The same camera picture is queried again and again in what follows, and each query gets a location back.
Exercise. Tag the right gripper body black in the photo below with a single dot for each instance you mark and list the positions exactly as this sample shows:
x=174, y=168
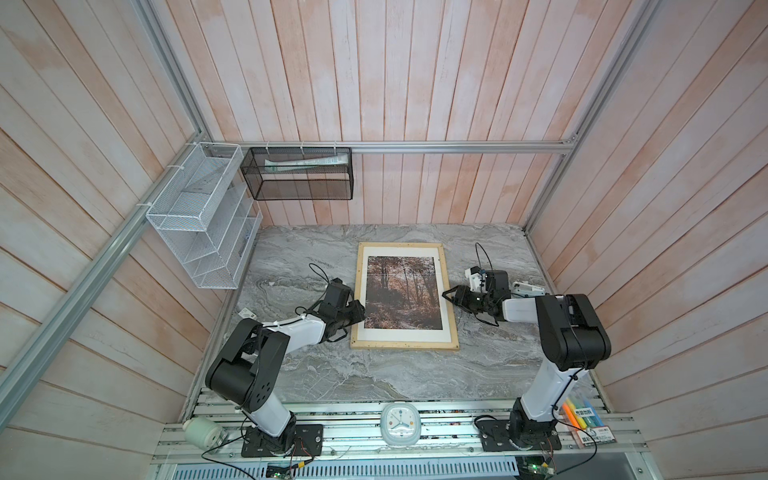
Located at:
x=482, y=300

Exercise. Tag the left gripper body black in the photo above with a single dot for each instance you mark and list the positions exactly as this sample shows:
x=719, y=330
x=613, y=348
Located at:
x=350, y=315

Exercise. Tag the light wooden picture frame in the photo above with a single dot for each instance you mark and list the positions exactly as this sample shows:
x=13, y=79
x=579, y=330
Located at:
x=405, y=346

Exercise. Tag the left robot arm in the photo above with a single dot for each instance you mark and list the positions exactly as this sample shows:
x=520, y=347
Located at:
x=246, y=368

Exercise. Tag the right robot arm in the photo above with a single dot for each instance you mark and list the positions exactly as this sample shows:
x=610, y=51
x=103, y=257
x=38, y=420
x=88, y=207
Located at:
x=573, y=341

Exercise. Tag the small white grey device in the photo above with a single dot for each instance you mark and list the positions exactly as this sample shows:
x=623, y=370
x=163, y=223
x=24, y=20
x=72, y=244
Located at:
x=527, y=290

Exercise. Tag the small white square tag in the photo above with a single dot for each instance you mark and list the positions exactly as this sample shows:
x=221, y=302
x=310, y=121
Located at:
x=246, y=313

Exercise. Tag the white desk clock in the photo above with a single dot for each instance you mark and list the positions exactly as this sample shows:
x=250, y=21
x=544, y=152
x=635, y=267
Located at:
x=400, y=424

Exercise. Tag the pack of coloured highlighters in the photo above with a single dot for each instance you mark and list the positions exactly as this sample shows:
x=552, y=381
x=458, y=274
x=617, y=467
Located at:
x=585, y=424

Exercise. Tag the paper in black basket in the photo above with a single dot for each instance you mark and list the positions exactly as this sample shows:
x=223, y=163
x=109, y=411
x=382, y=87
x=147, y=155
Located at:
x=323, y=164

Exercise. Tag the white tape roll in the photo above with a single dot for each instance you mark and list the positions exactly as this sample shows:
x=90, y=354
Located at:
x=204, y=434

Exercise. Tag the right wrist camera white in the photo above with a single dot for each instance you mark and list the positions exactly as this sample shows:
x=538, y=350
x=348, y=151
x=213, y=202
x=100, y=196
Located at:
x=476, y=277

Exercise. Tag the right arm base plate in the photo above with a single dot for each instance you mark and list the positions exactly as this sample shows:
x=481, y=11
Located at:
x=504, y=435

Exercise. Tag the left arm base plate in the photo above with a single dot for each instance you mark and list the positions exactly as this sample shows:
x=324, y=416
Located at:
x=297, y=440

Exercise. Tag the black wire mesh basket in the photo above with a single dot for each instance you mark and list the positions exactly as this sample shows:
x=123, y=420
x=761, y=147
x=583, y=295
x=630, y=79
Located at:
x=296, y=186

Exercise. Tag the white wire mesh shelf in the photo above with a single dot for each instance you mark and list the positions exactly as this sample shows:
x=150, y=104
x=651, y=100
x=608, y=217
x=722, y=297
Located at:
x=206, y=216

